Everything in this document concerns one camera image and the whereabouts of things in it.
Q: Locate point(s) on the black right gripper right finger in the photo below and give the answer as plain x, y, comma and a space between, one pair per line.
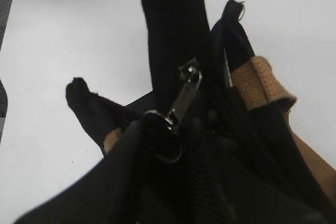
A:
177, 31

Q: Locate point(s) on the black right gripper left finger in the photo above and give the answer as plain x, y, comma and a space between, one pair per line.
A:
109, 193

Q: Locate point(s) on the silver zipper pull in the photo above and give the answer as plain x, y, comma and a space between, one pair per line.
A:
164, 129

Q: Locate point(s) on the black tote bag tan handles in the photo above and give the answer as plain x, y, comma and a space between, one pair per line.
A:
230, 171

